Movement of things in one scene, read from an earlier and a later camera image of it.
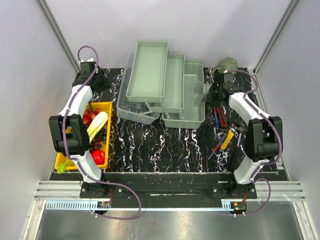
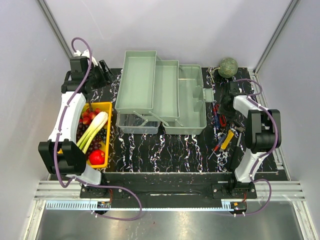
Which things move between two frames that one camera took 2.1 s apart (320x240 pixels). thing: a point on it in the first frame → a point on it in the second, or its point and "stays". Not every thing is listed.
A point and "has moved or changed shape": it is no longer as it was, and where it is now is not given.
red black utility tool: (223, 123) stays
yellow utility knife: (227, 140) stays
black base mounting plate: (167, 190) stays
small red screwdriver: (217, 146) stays
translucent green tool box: (156, 85) has moved or changed shape
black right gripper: (208, 96) → (230, 115)
